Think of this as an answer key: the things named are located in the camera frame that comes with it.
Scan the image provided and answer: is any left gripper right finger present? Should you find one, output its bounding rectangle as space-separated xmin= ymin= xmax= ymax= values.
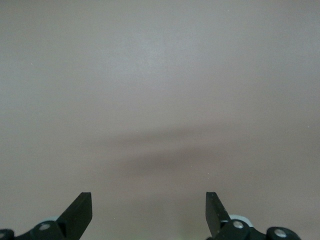
xmin=205 ymin=191 xmax=301 ymax=240

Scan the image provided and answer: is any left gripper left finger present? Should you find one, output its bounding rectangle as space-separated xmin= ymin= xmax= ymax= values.
xmin=0 ymin=191 xmax=93 ymax=240

